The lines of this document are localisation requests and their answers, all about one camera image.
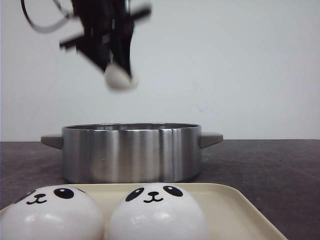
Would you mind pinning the stainless steel pot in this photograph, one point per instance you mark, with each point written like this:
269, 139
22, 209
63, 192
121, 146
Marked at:
131, 152

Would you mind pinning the cream plastic tray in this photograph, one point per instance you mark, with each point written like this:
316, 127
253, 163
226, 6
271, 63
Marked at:
229, 214

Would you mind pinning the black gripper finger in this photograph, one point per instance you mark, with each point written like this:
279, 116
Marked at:
97, 54
120, 40

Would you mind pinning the panda bun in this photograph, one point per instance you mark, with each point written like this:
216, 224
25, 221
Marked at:
117, 79
56, 212
158, 211

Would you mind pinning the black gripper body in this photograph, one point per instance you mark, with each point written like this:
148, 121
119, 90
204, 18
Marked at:
106, 21

